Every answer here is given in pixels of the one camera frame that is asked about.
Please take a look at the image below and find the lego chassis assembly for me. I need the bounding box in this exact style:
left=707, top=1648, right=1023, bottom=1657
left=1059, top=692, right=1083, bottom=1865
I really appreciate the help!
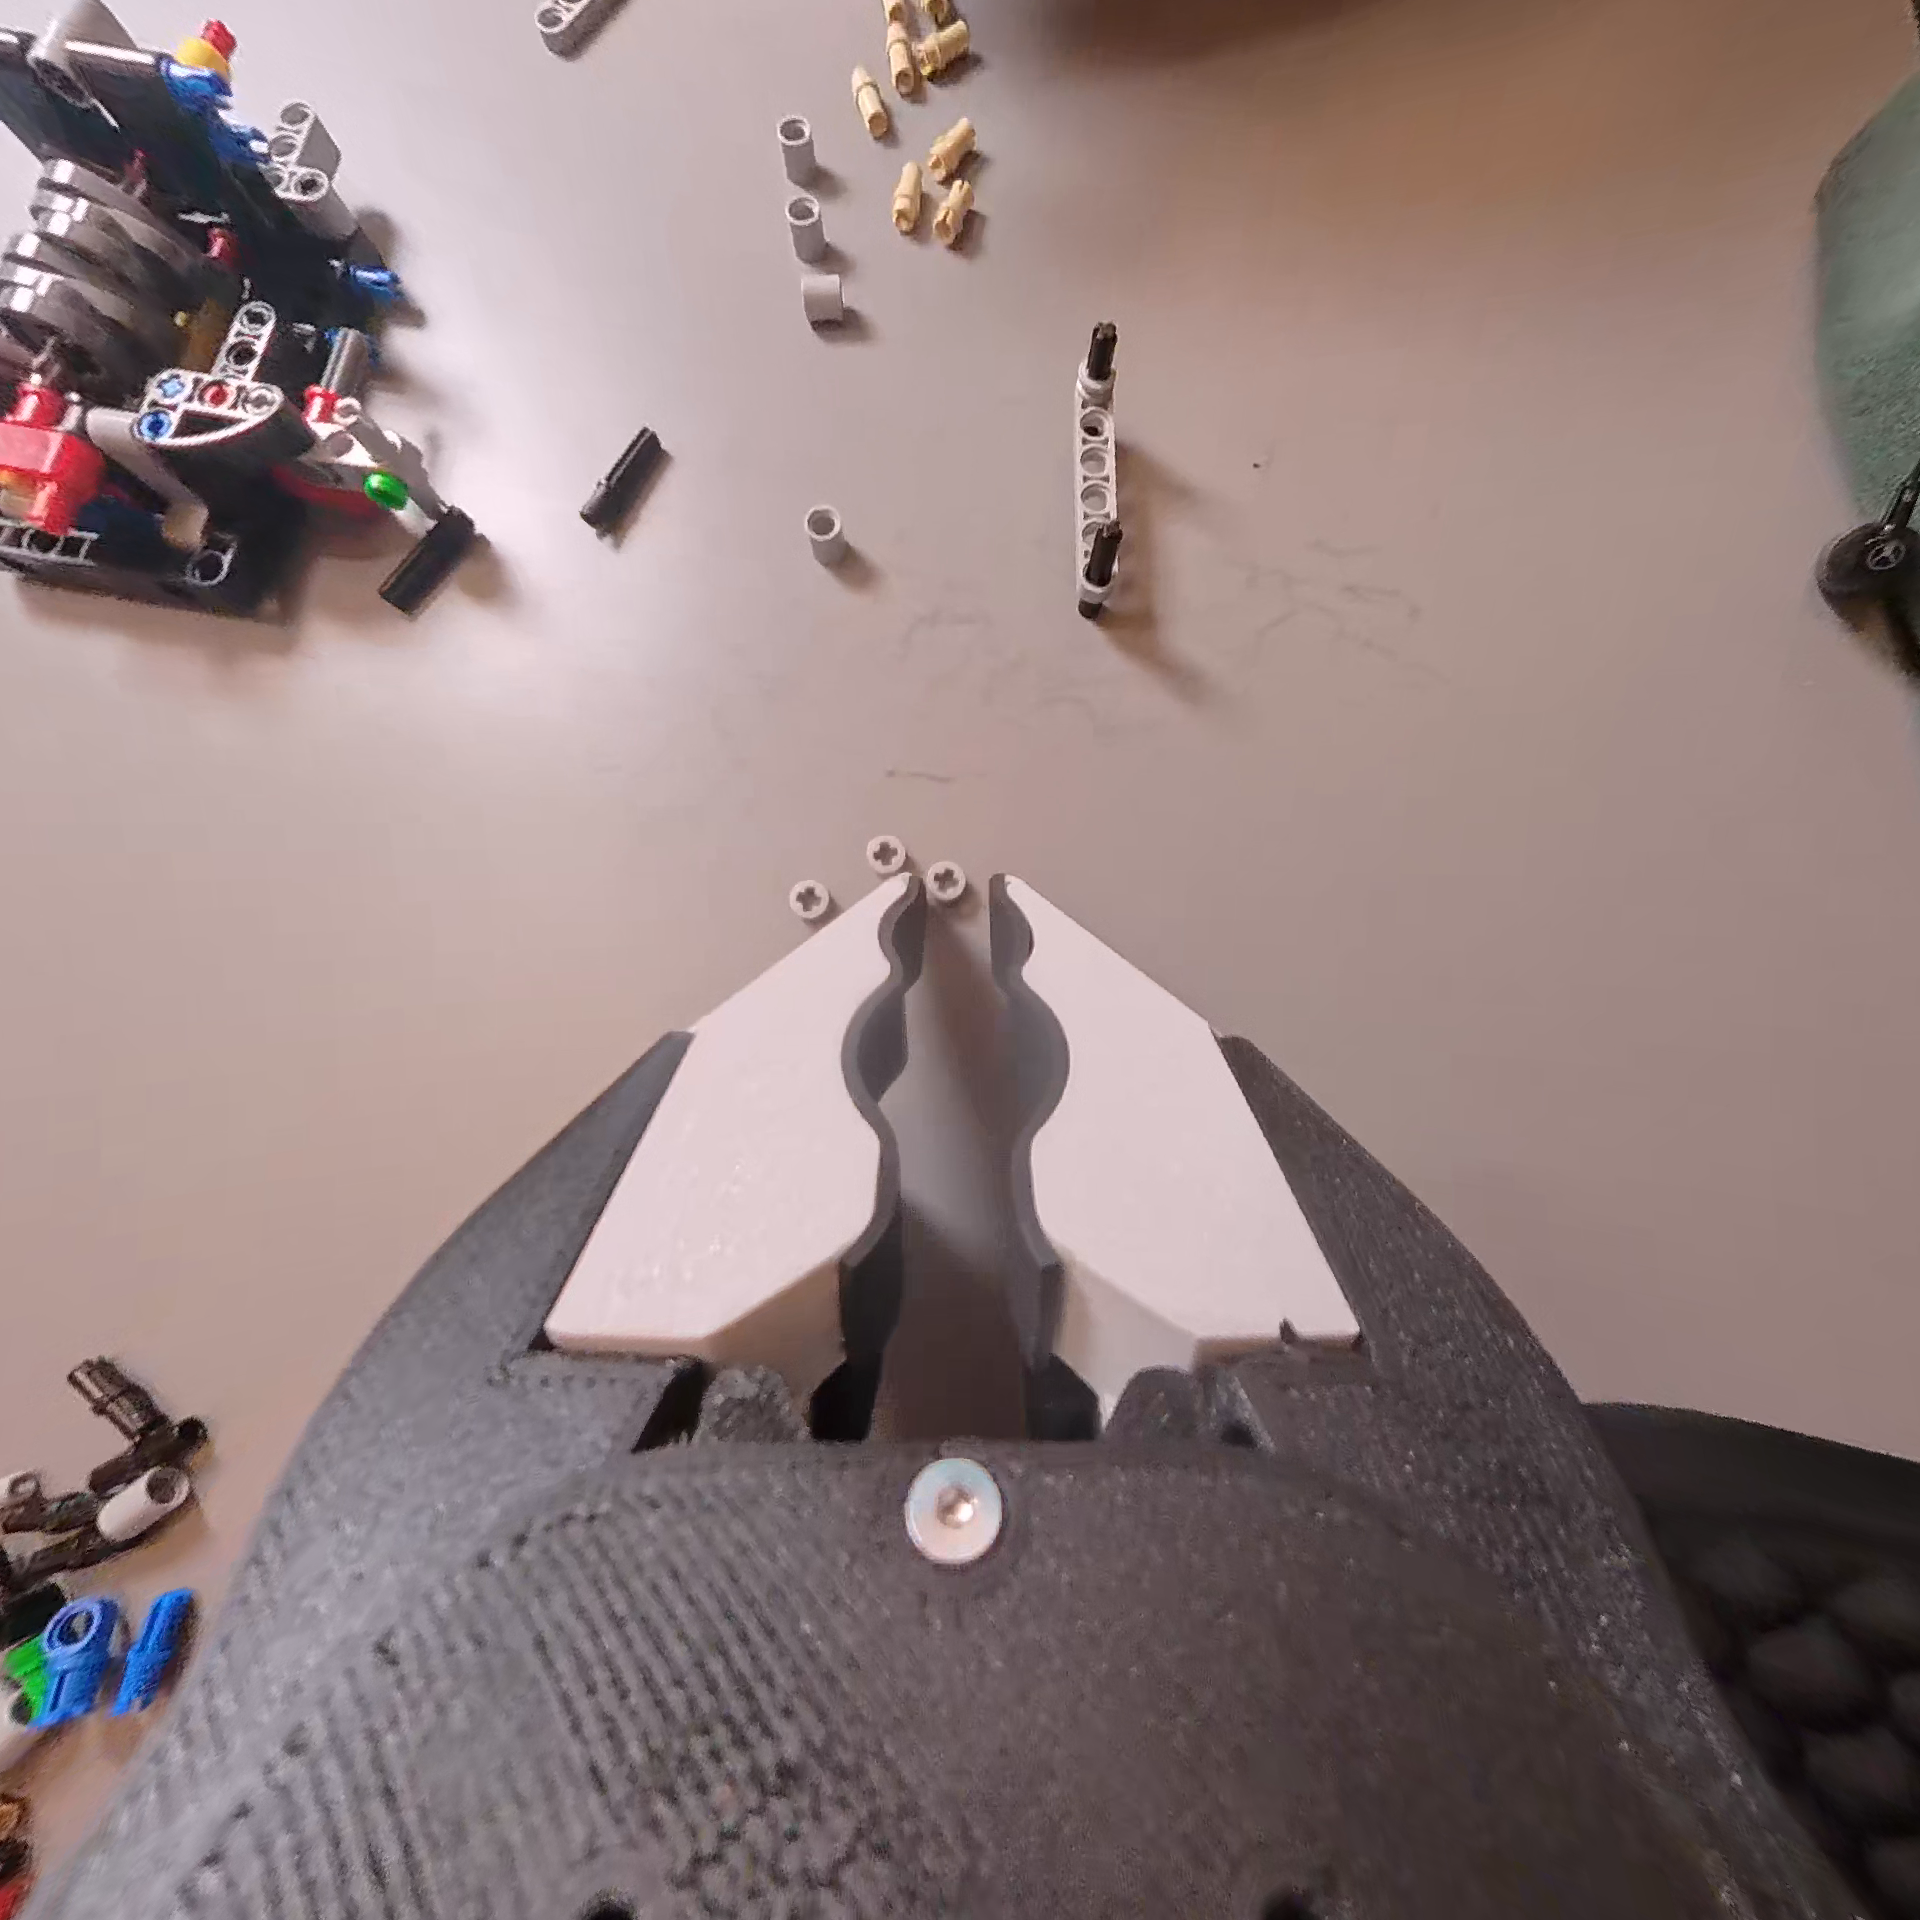
left=0, top=0, right=451, bottom=621

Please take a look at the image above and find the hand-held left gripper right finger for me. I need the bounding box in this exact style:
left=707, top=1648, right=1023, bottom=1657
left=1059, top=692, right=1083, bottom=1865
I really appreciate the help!
left=986, top=874, right=1364, bottom=1415

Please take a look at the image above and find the pile of mixed lego pins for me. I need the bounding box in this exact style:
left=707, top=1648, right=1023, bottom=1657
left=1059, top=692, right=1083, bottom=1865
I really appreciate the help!
left=0, top=1354, right=215, bottom=1889

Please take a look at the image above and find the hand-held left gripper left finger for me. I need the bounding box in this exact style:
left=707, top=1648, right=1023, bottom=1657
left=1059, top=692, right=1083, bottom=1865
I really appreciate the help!
left=541, top=874, right=928, bottom=1412

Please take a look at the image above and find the pile of tan lego pins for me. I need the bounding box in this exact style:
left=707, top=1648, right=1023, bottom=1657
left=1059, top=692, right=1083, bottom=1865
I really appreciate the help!
left=847, top=0, right=986, bottom=251

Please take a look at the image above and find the black drawstring cord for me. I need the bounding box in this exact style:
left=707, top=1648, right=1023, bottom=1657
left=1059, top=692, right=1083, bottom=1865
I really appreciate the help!
left=1813, top=457, right=1920, bottom=621

